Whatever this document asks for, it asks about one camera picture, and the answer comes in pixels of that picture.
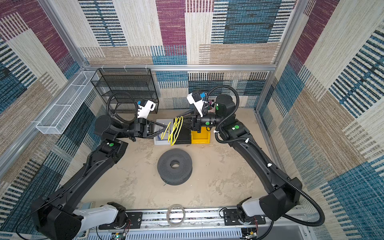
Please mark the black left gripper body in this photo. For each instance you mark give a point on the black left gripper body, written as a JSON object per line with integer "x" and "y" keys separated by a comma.
{"x": 138, "y": 132}

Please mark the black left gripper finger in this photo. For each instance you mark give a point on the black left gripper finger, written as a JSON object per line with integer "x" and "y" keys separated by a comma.
{"x": 157, "y": 131}
{"x": 157, "y": 123}

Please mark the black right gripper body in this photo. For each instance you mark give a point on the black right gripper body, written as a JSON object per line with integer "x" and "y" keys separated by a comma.
{"x": 208, "y": 120}

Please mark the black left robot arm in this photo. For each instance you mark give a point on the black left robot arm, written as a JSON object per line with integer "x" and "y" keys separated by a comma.
{"x": 56, "y": 216}

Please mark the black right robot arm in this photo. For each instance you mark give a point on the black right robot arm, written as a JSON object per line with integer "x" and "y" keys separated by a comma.
{"x": 217, "y": 109}

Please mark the white plastic bin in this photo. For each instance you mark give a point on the white plastic bin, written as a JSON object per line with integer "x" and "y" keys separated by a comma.
{"x": 162, "y": 139}

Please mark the yellow plastic bin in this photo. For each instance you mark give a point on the yellow plastic bin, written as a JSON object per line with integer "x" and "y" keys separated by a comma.
{"x": 202, "y": 137}

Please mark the black plastic bin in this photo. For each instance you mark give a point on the black plastic bin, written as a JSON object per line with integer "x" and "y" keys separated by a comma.
{"x": 184, "y": 137}

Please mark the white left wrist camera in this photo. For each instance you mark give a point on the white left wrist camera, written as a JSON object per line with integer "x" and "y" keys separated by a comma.
{"x": 144, "y": 108}

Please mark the black wire mesh shelf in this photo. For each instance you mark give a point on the black wire mesh shelf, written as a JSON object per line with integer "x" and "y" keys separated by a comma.
{"x": 137, "y": 82}

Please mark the white wire mesh basket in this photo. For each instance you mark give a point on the white wire mesh basket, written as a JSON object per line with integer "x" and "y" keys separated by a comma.
{"x": 59, "y": 116}

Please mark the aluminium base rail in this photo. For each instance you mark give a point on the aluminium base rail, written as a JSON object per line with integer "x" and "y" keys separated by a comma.
{"x": 220, "y": 223}

